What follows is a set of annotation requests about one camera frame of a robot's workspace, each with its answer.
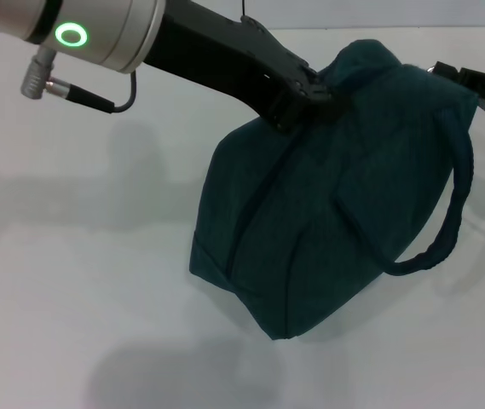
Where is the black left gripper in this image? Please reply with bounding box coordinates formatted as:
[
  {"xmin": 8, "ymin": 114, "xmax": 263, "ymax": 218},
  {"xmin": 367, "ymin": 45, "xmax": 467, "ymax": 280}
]
[{"xmin": 141, "ymin": 0, "xmax": 355, "ymax": 135}]

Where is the dark teal insulated lunch bag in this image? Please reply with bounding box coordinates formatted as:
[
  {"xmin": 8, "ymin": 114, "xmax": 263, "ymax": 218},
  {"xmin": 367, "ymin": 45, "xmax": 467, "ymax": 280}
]
[{"xmin": 187, "ymin": 38, "xmax": 480, "ymax": 343}]

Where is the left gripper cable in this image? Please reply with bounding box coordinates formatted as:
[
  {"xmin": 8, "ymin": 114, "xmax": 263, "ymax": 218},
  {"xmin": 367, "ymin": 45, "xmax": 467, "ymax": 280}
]
[{"xmin": 20, "ymin": 46, "xmax": 138, "ymax": 116}]

